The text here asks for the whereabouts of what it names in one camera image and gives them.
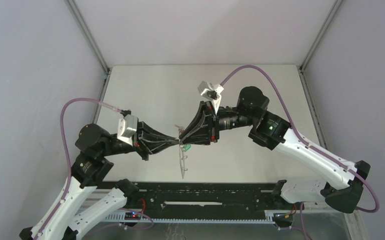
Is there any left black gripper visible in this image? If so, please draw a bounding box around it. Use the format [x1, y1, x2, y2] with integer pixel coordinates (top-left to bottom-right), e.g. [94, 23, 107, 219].
[101, 116, 181, 160]

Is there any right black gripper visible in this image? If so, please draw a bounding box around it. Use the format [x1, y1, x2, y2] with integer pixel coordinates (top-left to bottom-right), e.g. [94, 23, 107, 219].
[179, 102, 256, 147]

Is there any green capped key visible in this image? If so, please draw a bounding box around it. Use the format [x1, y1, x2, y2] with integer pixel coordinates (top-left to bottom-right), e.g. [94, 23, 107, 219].
[181, 144, 191, 152]

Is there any metal disc keyring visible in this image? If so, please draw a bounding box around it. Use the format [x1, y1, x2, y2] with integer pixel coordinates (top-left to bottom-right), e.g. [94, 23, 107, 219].
[179, 144, 188, 179]

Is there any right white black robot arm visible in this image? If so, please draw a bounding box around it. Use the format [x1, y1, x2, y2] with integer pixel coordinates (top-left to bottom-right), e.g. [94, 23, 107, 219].
[179, 86, 371, 214]

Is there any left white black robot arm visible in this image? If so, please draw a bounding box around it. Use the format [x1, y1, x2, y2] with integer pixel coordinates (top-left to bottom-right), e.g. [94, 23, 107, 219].
[19, 119, 179, 240]

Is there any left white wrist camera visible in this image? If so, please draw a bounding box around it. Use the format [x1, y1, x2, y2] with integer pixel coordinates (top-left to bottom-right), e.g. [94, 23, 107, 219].
[116, 114, 139, 146]

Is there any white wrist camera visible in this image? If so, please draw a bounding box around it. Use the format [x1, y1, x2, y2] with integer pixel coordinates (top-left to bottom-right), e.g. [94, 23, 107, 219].
[197, 81, 224, 115]
[116, 114, 139, 146]

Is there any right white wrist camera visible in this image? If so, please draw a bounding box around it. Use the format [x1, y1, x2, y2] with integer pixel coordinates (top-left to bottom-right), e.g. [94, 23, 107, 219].
[197, 81, 224, 115]

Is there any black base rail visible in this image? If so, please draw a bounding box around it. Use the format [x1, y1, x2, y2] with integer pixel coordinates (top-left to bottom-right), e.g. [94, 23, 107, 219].
[89, 180, 305, 221]

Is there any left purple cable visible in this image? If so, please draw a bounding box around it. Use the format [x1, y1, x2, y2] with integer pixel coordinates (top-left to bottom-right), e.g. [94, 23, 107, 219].
[33, 97, 127, 240]

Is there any white slotted cable duct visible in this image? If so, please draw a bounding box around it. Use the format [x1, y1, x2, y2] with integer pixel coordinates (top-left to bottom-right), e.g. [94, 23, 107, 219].
[102, 211, 275, 224]

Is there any right aluminium frame post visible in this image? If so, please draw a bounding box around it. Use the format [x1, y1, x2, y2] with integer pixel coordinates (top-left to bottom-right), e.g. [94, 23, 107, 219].
[298, 0, 344, 71]

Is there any aluminium frame post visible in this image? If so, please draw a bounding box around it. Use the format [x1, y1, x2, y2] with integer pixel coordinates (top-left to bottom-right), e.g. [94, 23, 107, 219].
[64, 0, 110, 74]
[298, 0, 344, 71]

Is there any left aluminium frame post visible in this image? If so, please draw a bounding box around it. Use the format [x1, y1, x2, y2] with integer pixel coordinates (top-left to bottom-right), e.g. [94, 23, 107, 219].
[64, 0, 110, 74]

